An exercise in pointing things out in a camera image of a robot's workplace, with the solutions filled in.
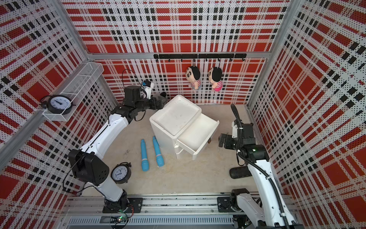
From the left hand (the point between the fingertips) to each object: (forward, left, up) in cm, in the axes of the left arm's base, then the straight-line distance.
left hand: (163, 99), depth 80 cm
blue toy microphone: (-25, +13, -29) cm, 40 cm away
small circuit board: (-55, +21, -31) cm, 66 cm away
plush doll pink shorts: (+21, -32, 0) cm, 38 cm away
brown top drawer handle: (-20, -26, -12) cm, 35 cm away
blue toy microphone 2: (-25, +3, -28) cm, 38 cm away
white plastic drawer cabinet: (-9, -3, -9) cm, 13 cm away
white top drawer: (-15, -18, -16) cm, 28 cm away
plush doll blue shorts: (+20, -17, +2) cm, 26 cm away
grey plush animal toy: (+18, +4, -12) cm, 22 cm away
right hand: (-21, -36, -10) cm, 43 cm away
